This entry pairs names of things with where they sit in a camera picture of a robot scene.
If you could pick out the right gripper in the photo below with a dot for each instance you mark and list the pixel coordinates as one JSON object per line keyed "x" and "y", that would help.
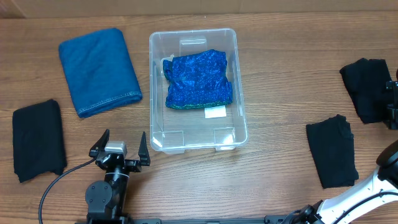
{"x": 392, "y": 111}

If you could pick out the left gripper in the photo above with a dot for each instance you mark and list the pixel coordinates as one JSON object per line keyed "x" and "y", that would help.
{"x": 143, "y": 154}

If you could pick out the black cloth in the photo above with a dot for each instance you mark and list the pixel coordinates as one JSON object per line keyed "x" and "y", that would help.
{"x": 331, "y": 143}
{"x": 37, "y": 137}
{"x": 365, "y": 81}

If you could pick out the sparkly blue fabric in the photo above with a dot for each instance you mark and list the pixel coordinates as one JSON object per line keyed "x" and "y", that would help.
{"x": 197, "y": 81}

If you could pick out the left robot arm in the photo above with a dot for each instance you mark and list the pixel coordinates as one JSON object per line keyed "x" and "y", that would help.
{"x": 106, "y": 198}

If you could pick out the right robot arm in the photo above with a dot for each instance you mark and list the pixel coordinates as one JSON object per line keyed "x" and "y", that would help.
{"x": 376, "y": 190}

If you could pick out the clear plastic storage container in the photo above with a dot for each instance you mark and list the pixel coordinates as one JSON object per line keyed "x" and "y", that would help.
{"x": 176, "y": 131}

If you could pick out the white label in container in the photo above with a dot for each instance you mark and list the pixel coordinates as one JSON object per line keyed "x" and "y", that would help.
{"x": 215, "y": 112}

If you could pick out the blue terry towel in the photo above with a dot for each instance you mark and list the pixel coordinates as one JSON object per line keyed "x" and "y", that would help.
{"x": 99, "y": 72}

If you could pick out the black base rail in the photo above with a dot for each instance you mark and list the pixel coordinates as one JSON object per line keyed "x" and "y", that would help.
{"x": 268, "y": 219}

